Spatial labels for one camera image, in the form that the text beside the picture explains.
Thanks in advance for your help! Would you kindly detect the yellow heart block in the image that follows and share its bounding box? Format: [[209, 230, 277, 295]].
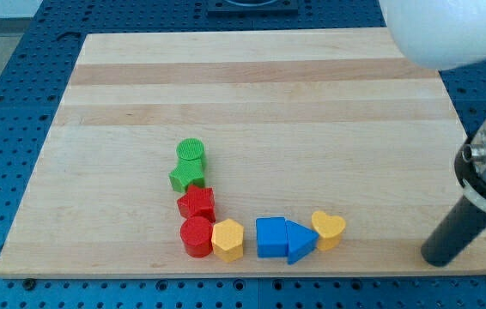
[[311, 210, 346, 251]]

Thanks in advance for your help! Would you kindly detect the wooden board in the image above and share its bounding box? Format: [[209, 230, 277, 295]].
[[0, 27, 486, 279]]

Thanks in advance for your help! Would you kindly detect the green star block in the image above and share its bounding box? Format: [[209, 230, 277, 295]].
[[168, 160, 206, 193]]

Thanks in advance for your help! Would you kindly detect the black cylindrical pointer tool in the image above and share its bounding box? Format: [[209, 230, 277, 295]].
[[421, 196, 486, 267]]

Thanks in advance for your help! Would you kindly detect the green cylinder block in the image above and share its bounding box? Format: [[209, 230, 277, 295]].
[[176, 137, 207, 168]]

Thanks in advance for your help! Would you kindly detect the blue cube block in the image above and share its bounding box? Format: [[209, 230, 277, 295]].
[[255, 217, 289, 258]]

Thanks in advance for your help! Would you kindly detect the blue triangle block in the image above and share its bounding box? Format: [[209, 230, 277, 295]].
[[286, 220, 319, 264]]

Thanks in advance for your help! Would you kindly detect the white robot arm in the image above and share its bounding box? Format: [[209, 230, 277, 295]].
[[380, 0, 486, 183]]

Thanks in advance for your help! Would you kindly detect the red star block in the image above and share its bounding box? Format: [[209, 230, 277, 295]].
[[177, 185, 216, 222]]

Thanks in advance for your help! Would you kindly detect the red cylinder block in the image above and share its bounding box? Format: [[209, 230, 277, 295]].
[[179, 216, 213, 258]]

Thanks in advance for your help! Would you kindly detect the yellow hexagon block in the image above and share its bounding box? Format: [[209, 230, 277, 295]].
[[211, 219, 245, 263]]

